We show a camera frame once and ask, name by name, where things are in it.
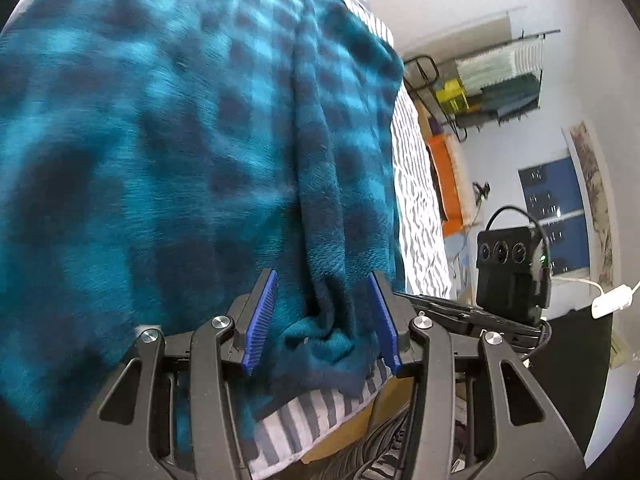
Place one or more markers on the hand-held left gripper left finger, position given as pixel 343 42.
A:
pixel 260 320

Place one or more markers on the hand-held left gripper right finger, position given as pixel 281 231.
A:
pixel 385 320

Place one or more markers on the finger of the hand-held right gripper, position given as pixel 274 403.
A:
pixel 465 317

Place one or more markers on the teal plaid fleece jacket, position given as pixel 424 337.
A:
pixel 150 135

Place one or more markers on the black metal clothes rack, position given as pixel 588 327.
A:
pixel 422 58

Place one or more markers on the brown wooden bed base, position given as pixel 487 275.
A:
pixel 390 395

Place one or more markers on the blue white striped blanket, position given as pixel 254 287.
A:
pixel 420 210

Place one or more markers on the person's striped pants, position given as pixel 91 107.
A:
pixel 385 445

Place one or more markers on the dark cloth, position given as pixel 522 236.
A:
pixel 575 385

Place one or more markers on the light patterned curtain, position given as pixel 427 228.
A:
pixel 595 185

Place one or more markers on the dark hanging garment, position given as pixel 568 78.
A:
pixel 505 100

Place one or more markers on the yellow box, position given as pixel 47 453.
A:
pixel 452 97

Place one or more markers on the striped hanging towel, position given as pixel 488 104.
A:
pixel 500 65

